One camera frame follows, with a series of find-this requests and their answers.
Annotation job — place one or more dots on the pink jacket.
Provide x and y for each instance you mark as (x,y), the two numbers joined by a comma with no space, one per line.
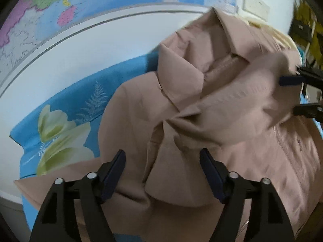
(201,118)

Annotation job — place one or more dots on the cream garment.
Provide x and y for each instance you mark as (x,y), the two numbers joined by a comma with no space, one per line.
(277,34)

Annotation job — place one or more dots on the black handbag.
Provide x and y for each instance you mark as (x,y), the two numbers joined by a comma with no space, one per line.
(301,29)

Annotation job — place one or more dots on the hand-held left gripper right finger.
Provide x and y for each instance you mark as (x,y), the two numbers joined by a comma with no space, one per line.
(212,174)

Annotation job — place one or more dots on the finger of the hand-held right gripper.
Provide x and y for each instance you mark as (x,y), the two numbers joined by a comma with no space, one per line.
(292,80)
(309,111)

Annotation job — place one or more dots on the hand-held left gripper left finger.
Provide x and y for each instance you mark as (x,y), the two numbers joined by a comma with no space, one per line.
(113,174)

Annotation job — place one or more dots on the white wall socket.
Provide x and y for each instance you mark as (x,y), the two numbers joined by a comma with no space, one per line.
(250,0)
(262,8)

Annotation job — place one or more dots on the blue floral bedsheet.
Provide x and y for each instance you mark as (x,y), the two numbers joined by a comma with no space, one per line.
(83,100)

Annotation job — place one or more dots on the colourful wall map poster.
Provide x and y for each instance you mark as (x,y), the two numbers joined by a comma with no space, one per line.
(50,17)

